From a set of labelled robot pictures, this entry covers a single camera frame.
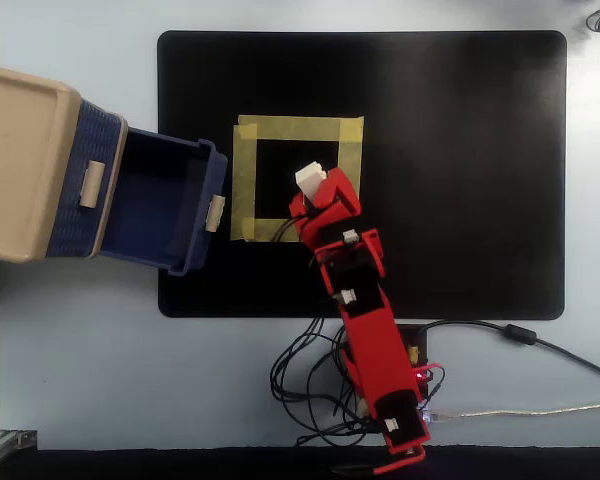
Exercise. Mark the yellow power connector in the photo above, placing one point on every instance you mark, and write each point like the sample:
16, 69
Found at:
414, 354

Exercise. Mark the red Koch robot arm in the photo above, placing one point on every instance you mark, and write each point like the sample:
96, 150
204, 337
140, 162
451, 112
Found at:
375, 350

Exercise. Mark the black table mat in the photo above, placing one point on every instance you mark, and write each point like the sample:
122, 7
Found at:
455, 175

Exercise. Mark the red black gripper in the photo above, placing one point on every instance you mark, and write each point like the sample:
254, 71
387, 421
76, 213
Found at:
335, 225

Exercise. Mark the robot controller circuit board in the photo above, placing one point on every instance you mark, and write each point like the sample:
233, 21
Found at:
426, 416

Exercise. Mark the white toy brick cube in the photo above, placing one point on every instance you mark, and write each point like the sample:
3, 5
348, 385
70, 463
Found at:
310, 179

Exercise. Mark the blue woven-pattern drawer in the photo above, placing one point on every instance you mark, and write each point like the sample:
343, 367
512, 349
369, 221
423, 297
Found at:
155, 200
70, 220

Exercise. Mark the aluminium frame post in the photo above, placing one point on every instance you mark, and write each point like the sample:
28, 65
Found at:
10, 445

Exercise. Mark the black backdrop cloth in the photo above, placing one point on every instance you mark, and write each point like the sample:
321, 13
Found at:
180, 465

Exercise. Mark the beige plastic drawer cabinet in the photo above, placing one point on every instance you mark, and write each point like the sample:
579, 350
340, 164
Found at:
15, 160

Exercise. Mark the yellow masking tape strip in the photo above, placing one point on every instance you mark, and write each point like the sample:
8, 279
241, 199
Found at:
244, 185
300, 128
265, 231
351, 155

